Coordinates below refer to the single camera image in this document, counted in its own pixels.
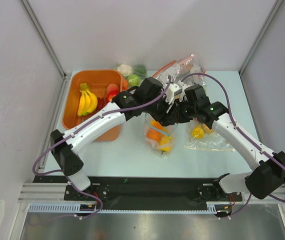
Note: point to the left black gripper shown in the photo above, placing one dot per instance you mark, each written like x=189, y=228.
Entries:
x=165, y=118

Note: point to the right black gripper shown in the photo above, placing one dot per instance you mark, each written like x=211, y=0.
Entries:
x=182, y=113

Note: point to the blue zip clear bag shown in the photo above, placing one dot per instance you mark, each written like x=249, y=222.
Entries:
x=166, y=130

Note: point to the fake yellow lemon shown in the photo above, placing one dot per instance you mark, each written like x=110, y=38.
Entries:
x=165, y=144

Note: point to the yellow fake banana bunch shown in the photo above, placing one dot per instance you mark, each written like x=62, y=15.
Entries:
x=88, y=101

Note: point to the fake orange mango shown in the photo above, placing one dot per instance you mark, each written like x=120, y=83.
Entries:
x=156, y=124

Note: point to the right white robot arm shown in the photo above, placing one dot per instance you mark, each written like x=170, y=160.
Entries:
x=267, y=167

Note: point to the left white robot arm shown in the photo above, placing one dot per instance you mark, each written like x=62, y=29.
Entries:
x=65, y=147

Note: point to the fake green apple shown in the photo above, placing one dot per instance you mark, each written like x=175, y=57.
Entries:
x=133, y=80

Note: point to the bag with cauliflower and apple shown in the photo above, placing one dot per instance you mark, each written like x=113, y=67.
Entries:
x=139, y=69

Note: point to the fake brown potato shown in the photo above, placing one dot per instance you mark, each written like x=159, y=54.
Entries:
x=207, y=130

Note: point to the fake yellow pepper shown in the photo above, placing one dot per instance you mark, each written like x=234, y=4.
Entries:
x=198, y=132

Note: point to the fake white cauliflower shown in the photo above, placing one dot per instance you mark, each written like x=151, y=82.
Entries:
x=125, y=69

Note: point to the clear bag with pear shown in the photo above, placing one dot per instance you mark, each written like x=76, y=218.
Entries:
x=210, y=142

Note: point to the red zip bag of food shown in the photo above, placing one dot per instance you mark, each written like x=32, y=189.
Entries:
x=179, y=69

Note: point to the fake peach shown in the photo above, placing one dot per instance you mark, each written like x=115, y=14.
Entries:
x=112, y=88

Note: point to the fake red apple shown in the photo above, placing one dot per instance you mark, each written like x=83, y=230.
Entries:
x=111, y=95

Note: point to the orange plastic basket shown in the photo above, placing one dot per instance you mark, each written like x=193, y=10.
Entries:
x=98, y=80

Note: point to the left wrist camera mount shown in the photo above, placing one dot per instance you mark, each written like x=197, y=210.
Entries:
x=172, y=91

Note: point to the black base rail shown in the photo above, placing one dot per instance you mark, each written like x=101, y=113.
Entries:
x=151, y=194

